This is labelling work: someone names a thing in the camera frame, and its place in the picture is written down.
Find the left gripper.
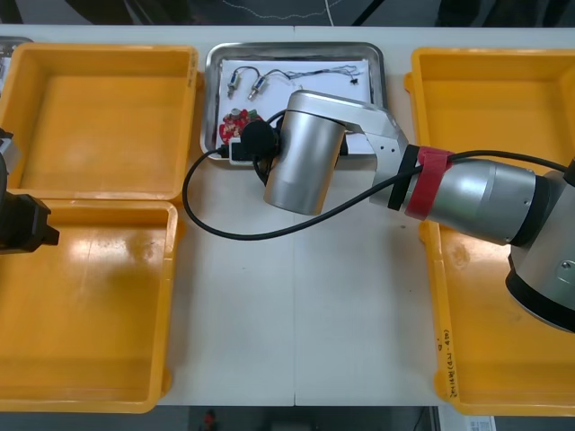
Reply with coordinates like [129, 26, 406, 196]
[0, 192, 61, 255]

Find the steel tray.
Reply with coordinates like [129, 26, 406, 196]
[199, 41, 390, 166]

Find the small metal solenoid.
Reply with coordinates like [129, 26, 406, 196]
[246, 71, 282, 101]
[226, 66, 261, 99]

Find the thin multicolour wire harness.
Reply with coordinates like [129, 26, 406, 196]
[268, 64, 366, 87]

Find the round red circuit board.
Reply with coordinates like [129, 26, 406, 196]
[217, 107, 267, 141]

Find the white sheet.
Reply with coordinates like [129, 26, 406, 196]
[214, 57, 376, 156]

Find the black pole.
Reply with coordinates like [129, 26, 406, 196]
[349, 0, 387, 27]

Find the yellow-orange plastic bin with handwriting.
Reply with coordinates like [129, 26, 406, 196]
[417, 218, 575, 417]

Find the white printed label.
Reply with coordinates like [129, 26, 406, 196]
[465, 415, 496, 431]

